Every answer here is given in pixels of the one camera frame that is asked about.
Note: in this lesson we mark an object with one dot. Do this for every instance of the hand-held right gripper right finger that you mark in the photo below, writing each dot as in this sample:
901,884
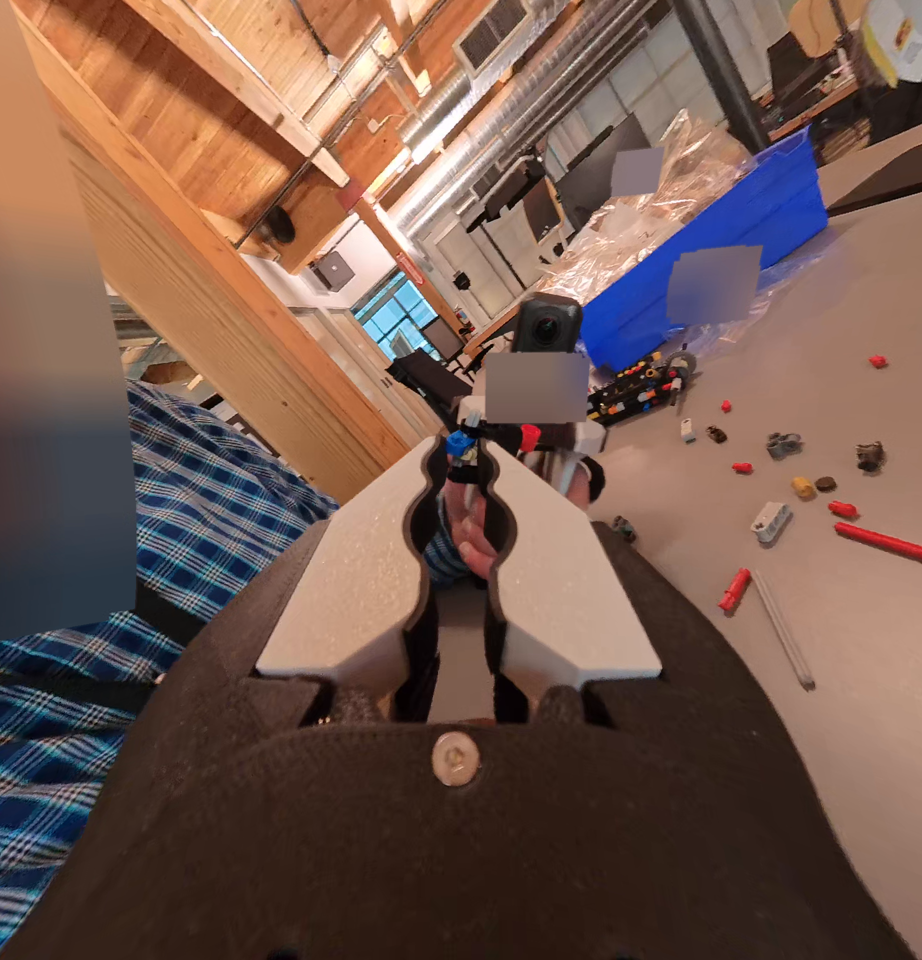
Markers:
573,600

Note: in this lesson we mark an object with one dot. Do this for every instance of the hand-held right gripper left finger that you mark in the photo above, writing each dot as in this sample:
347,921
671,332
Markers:
356,600

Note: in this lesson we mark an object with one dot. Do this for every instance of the black frame with red bushes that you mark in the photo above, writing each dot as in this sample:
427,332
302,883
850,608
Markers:
531,437

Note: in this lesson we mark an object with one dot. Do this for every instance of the blue and tan pin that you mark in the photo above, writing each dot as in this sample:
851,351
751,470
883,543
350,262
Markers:
457,445

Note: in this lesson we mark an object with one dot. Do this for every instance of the person's left forearm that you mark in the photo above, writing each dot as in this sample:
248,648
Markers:
228,510

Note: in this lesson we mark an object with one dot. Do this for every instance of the person's left hand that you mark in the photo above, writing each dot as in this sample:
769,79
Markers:
472,536

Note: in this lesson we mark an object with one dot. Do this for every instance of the black multicoloured brick chassis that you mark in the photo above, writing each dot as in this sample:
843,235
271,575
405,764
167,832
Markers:
626,397

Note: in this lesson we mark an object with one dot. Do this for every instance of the black office chair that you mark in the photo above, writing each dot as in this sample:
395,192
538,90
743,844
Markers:
431,379

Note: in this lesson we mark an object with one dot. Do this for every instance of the black monitor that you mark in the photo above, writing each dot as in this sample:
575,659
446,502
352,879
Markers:
581,187

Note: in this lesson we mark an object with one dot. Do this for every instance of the red axle pin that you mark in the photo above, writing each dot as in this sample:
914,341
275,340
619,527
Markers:
733,591

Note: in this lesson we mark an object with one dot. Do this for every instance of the white liftarm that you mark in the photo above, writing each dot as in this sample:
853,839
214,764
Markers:
687,430

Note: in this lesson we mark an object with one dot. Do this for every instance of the clear plastic bag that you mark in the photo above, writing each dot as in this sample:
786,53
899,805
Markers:
731,337

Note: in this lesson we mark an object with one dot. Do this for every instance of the black two-hole liftarm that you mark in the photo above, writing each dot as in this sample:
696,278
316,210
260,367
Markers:
716,434

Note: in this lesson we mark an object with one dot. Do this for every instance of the light grey three-hole liftarm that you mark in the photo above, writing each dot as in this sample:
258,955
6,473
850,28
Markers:
765,529

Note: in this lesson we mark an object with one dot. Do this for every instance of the light grey long axle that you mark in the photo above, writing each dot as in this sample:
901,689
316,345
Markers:
783,630

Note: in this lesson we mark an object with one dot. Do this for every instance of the pile of clear plastic bags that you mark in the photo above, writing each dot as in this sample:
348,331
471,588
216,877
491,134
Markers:
693,172

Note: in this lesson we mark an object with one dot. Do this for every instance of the blue plastic bin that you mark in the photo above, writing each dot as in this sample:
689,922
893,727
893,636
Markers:
783,195

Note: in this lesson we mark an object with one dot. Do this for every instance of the small black round piece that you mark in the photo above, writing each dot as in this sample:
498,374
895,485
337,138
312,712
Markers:
825,484

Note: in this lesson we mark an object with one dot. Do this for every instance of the black round ceiling speaker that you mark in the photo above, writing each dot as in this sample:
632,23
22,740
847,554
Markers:
279,225

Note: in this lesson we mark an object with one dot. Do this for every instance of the white air vent grille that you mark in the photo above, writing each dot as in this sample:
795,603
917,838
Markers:
491,34

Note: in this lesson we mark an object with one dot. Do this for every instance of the dark steel column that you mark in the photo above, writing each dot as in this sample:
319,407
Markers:
723,67

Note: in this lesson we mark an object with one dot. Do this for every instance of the long red axle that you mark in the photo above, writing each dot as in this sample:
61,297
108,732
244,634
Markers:
888,541

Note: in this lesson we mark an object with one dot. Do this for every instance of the black pin connector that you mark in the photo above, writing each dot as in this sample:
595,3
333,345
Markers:
870,457

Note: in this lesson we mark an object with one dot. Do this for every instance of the black flat pad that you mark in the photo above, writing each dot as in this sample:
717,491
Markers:
896,172

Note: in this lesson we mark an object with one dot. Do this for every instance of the person in plaid shirt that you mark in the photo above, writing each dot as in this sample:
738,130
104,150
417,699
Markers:
26,825

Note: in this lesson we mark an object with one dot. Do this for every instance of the black wall box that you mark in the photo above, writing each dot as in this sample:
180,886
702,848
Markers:
332,271

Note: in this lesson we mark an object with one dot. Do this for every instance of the silver ventilation duct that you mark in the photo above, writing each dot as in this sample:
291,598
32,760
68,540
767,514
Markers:
446,112

